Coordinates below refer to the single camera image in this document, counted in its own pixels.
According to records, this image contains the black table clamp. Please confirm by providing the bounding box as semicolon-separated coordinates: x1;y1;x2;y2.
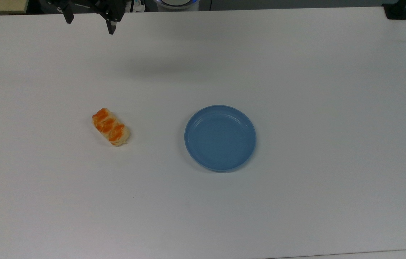
382;0;406;20

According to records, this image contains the orange glazed bread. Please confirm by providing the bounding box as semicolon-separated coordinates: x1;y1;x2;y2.
92;108;131;147

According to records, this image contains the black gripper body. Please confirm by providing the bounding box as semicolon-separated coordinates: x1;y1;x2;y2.
47;0;127;21

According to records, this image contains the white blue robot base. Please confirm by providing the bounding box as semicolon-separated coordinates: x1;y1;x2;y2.
153;0;200;10

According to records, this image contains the blue round plate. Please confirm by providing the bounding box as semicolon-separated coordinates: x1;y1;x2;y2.
184;105;257;172

